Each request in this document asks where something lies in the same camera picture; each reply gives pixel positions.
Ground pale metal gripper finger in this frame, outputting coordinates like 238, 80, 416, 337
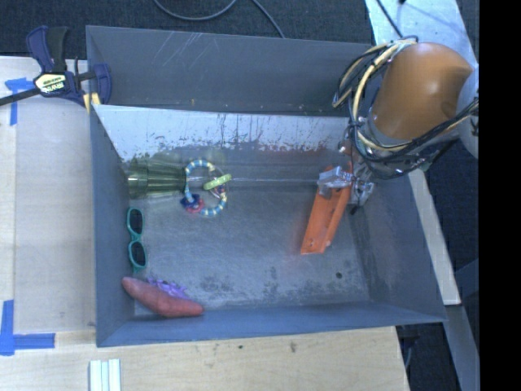
317, 178, 352, 198
322, 165, 353, 182

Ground orange block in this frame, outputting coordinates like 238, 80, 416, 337
300, 161, 354, 256

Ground grey metal bin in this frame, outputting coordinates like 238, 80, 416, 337
85, 24, 449, 349

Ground olive green clear cup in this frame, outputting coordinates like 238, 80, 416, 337
126, 158, 190, 200

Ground purple toy animal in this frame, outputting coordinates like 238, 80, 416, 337
145, 276, 190, 301

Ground red toy sweet potato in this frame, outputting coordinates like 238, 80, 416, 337
121, 275, 205, 319

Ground green sunglasses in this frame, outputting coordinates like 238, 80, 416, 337
125, 206, 148, 273

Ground pale wood board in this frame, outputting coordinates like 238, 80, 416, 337
13, 94, 98, 336

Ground striped ring rattle toy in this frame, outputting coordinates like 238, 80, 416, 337
180, 158, 234, 218

